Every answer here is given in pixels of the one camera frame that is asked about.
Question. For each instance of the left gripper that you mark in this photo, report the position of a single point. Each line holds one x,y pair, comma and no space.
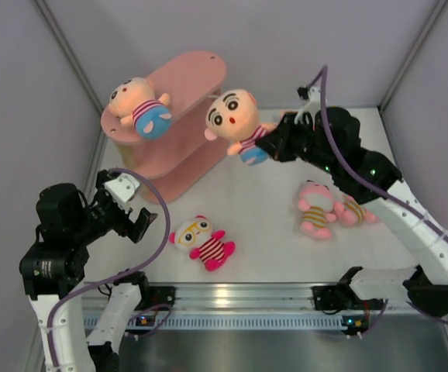
134,231

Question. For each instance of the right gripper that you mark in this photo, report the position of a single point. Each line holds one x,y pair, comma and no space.
275,142

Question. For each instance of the black-haired boy doll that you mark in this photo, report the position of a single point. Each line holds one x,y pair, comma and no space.
234,116

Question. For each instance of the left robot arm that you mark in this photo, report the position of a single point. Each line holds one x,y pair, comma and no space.
54,265

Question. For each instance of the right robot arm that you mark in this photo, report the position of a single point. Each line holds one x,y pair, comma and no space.
330,140

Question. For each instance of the pink wooden shelf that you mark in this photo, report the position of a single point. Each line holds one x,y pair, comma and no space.
174,162

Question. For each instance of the pink frog toy striped shirt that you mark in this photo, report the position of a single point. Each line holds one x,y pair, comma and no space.
316,202

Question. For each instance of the white panda toy yellow glasses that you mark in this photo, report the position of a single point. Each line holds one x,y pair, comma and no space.
202,241

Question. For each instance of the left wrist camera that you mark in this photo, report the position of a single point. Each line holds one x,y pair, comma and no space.
123,188

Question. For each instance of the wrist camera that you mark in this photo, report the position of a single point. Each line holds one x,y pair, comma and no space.
311,98
123,188

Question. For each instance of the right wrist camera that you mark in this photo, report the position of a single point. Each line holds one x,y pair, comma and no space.
311,98

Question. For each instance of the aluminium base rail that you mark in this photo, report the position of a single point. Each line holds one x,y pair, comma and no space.
222,298

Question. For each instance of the white slotted cable duct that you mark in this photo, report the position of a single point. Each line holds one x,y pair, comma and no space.
245,322

